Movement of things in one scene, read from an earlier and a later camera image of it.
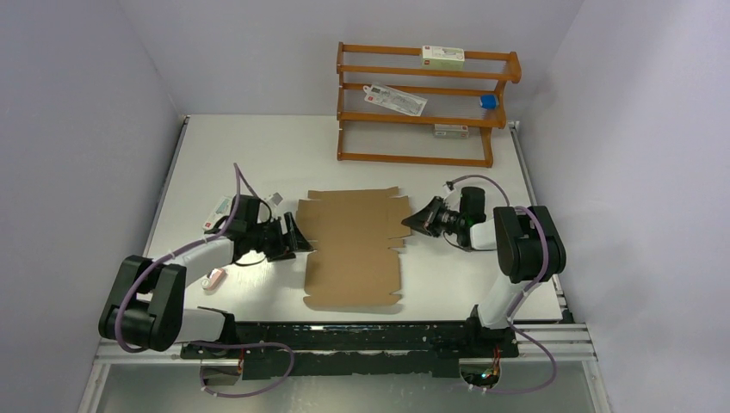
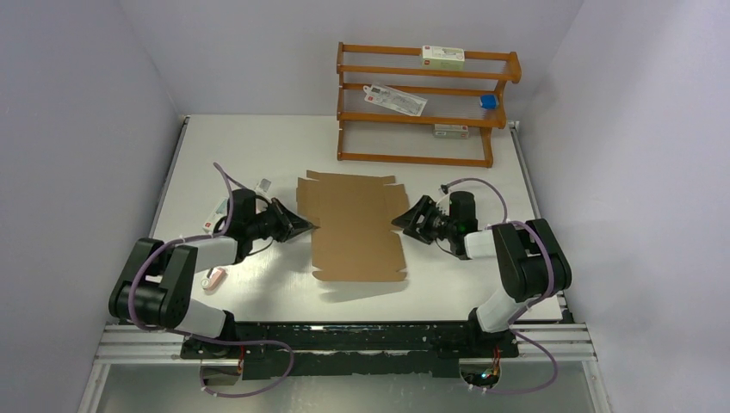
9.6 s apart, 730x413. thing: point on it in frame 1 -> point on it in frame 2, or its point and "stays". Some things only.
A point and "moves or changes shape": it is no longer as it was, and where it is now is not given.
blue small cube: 488,101 stays
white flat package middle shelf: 392,99 stays
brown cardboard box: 357,263 moves or changes shape
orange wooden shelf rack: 419,104 stays
